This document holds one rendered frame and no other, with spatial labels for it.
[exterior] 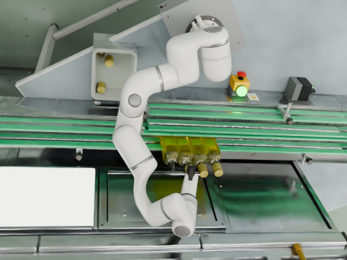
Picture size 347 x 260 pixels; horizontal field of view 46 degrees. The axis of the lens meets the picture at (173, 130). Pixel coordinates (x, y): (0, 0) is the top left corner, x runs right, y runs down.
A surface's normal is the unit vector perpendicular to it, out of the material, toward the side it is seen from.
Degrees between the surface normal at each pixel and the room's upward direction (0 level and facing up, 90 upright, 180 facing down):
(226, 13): 5
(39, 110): 90
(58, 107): 90
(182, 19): 5
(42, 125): 90
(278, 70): 0
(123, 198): 90
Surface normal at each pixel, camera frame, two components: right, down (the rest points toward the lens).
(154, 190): 0.14, -0.82
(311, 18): 0.14, 0.57
